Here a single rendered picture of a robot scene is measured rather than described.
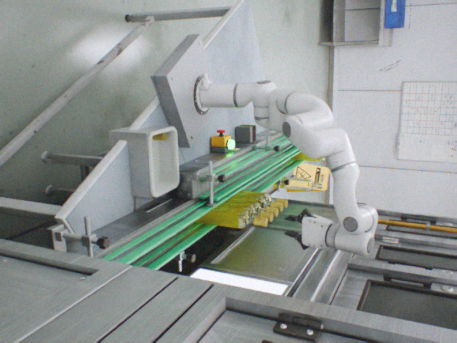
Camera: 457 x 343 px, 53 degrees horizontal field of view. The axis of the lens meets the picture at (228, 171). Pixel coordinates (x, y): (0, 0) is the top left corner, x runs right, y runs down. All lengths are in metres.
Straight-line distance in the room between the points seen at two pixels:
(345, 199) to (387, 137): 6.16
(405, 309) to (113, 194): 0.97
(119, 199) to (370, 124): 6.27
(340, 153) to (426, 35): 6.04
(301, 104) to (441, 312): 0.77
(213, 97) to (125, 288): 1.19
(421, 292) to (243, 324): 1.04
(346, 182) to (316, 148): 0.14
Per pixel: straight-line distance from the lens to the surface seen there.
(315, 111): 1.55
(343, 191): 1.41
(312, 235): 1.55
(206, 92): 1.83
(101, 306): 0.70
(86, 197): 1.44
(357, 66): 7.51
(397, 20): 6.83
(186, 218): 1.57
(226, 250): 1.73
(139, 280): 0.76
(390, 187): 7.70
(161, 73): 1.67
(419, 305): 1.55
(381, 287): 1.62
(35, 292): 0.80
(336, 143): 1.44
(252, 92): 1.75
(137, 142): 1.55
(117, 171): 1.54
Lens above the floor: 1.70
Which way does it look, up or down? 24 degrees down
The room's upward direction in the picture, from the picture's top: 95 degrees clockwise
